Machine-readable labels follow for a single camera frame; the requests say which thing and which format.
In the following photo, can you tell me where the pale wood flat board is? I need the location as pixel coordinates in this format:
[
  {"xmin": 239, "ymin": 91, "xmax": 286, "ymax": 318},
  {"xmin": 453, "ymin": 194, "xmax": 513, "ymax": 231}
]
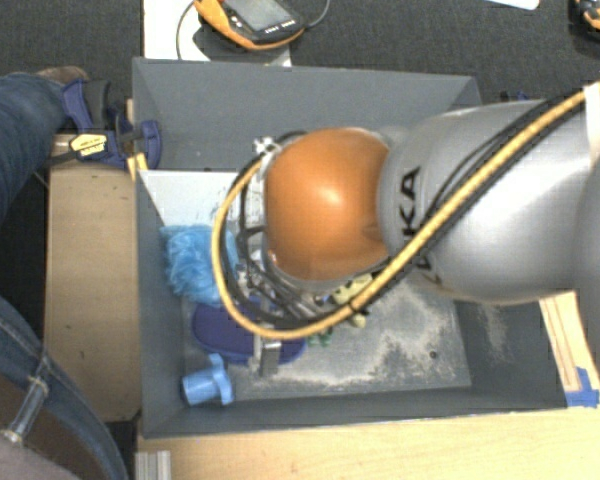
[{"xmin": 43, "ymin": 135, "xmax": 142, "ymax": 423}]

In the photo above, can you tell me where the blue crumpled plastic bag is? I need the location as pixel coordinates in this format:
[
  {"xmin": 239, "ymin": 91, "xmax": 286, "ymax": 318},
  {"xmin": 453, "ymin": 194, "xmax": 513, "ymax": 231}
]
[{"xmin": 158, "ymin": 224, "xmax": 237, "ymax": 305}]

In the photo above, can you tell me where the person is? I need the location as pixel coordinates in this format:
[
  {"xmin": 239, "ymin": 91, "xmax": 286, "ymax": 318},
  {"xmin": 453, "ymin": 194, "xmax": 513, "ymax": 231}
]
[{"xmin": 0, "ymin": 65, "xmax": 131, "ymax": 480}]

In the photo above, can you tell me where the light blue plastic fitting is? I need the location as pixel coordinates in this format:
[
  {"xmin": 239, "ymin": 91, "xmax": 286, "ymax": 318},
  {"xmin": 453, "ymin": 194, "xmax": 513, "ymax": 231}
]
[{"xmin": 180, "ymin": 352, "xmax": 236, "ymax": 408}]

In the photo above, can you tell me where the grey metal bin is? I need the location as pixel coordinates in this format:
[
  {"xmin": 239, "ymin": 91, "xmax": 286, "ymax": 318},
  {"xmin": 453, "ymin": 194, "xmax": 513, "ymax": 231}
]
[{"xmin": 129, "ymin": 56, "xmax": 569, "ymax": 441}]

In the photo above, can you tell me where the dark blue round dish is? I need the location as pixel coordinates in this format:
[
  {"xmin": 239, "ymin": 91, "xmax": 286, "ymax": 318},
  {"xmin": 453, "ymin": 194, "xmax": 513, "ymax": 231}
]
[{"xmin": 191, "ymin": 301, "xmax": 307, "ymax": 366}]

